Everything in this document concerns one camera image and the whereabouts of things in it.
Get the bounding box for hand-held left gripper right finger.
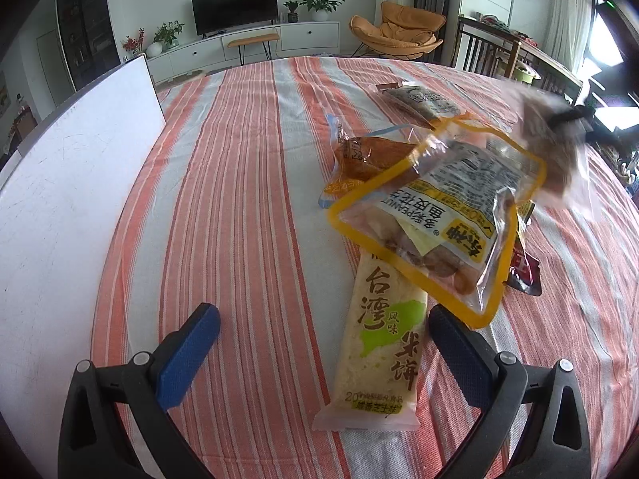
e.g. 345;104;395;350
428;304;592;479

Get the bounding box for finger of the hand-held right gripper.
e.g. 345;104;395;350
549;105;607;143

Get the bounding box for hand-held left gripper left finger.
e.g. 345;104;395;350
59;303;221;479

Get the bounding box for clear bag of brown balls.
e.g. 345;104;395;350
499;82;597;223

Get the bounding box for pale yellow rice cracker packet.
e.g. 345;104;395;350
312;252;429;432

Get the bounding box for white cardboard box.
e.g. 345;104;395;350
0;54;167;440

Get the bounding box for green bin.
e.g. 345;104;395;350
509;60;543;85

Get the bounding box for white curtain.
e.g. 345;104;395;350
542;0;597;78

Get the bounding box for red snack packet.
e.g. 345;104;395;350
506;200;544;296

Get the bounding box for dark wooden table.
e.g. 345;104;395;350
452;15;585;105

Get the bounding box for dark brown snack packet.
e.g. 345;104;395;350
377;82;462;128

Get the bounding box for yellow-edged clear peanut bag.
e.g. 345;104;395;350
327;119;546;330

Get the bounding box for orange striped tablecloth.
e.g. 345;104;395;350
90;55;639;479

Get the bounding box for orange lounge chair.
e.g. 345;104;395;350
348;1;447;63

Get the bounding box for orange blue-edged snack packet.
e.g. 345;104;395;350
318;114;417;209

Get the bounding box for white television cabinet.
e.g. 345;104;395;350
145;21;341;83

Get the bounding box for large potted plant white pot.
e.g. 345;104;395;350
300;0;345;23

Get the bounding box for red flowers in vase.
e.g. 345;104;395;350
122;29;147;58

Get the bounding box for white door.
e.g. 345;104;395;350
36;30;65;105

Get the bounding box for green plant in white vase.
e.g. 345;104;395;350
146;20;185;58

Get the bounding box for wooden bench with metal legs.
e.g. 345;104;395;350
227;33;280;67

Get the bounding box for black television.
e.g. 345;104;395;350
192;0;278;37

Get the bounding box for black glass cabinet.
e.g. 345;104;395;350
55;0;113;93

